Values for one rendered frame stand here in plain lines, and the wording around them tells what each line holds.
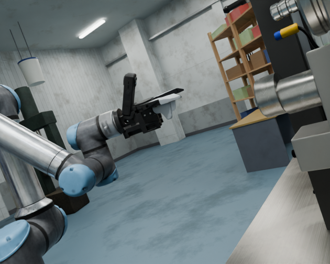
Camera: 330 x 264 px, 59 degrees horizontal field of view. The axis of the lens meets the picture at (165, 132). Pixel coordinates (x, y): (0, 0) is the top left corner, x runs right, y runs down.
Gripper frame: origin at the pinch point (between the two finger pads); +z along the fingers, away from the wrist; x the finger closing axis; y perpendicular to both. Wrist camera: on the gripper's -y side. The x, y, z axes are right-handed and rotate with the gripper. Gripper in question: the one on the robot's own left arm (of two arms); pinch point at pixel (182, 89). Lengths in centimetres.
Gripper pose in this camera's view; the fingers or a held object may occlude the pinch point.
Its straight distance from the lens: 79.7
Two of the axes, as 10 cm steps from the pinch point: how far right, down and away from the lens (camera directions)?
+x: -1.0, 2.5, -9.6
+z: 9.3, -3.3, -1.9
